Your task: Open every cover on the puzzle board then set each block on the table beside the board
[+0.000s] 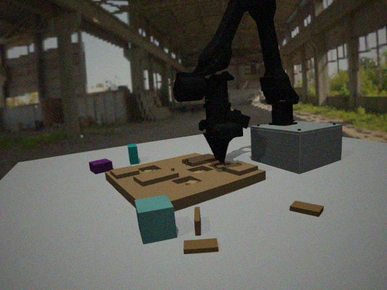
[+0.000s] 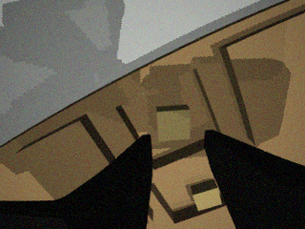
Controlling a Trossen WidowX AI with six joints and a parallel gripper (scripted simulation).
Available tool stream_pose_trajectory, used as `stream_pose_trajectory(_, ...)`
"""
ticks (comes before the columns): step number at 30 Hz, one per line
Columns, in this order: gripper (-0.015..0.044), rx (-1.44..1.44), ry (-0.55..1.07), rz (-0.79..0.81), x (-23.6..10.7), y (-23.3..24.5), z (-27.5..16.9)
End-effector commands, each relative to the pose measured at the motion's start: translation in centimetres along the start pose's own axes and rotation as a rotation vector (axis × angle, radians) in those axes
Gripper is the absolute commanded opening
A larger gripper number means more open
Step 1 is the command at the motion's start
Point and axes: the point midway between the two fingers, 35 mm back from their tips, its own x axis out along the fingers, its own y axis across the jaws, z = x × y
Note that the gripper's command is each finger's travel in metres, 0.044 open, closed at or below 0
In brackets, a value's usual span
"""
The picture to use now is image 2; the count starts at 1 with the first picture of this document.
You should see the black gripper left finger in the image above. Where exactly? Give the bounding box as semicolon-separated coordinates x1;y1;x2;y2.
0;134;153;229

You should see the tan square puzzle board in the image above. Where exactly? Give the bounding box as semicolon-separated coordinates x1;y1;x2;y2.
0;0;305;229

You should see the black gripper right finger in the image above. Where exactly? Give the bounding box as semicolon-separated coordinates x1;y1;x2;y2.
203;130;305;229

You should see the olive-brown block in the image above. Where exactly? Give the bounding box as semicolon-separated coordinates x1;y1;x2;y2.
191;179;221;211
156;104;191;141

